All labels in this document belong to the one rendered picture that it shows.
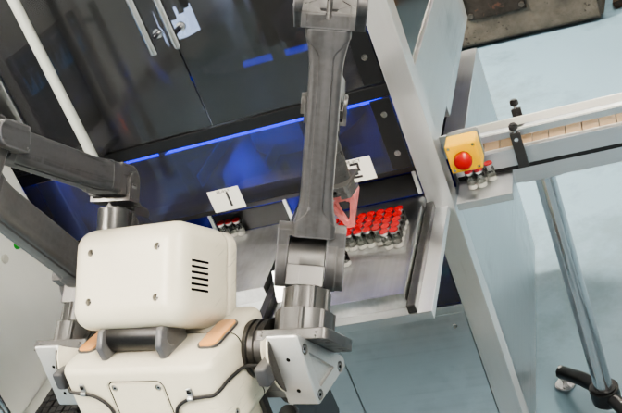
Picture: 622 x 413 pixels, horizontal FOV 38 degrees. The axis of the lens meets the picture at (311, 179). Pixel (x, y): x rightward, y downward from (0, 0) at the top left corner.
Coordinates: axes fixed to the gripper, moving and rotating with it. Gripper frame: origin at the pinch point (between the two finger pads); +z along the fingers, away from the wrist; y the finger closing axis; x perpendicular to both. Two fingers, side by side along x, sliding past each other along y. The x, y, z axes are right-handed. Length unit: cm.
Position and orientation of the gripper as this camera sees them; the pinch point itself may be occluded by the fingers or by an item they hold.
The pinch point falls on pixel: (350, 223)
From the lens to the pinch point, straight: 176.9
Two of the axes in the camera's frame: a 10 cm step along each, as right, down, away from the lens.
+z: 3.0, 9.1, 2.7
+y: 2.6, -3.5, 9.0
